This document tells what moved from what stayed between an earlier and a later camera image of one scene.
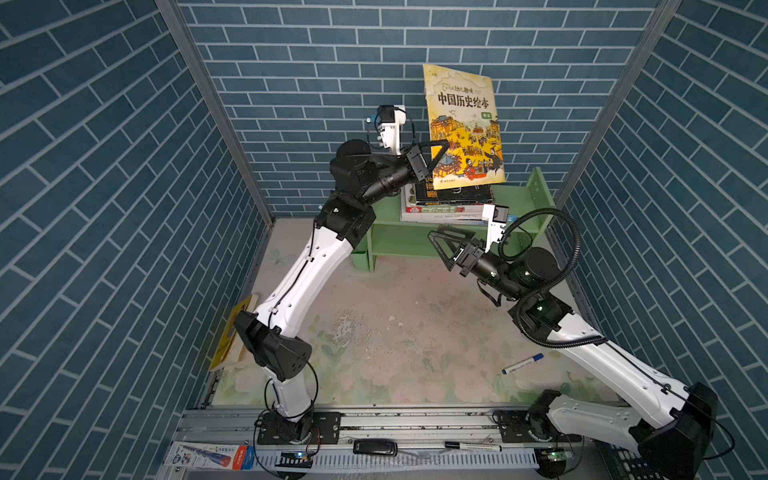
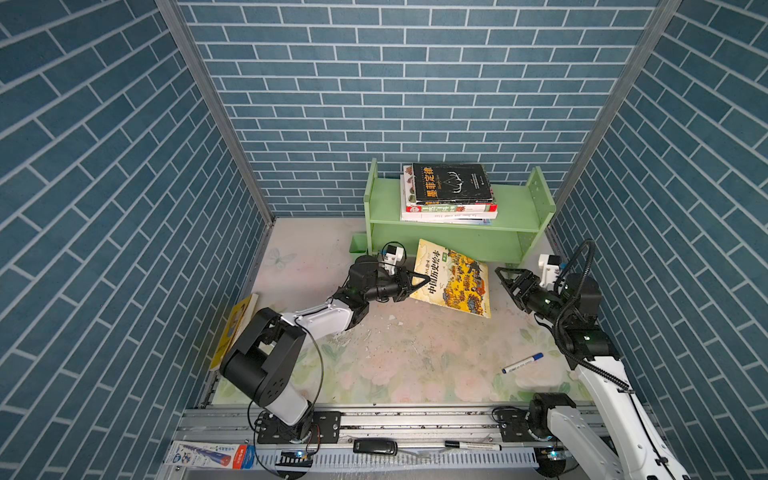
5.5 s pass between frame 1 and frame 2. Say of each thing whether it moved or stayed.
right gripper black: moved
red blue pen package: stayed
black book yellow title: stayed
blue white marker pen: stayed
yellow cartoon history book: moved
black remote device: stayed
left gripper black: moved
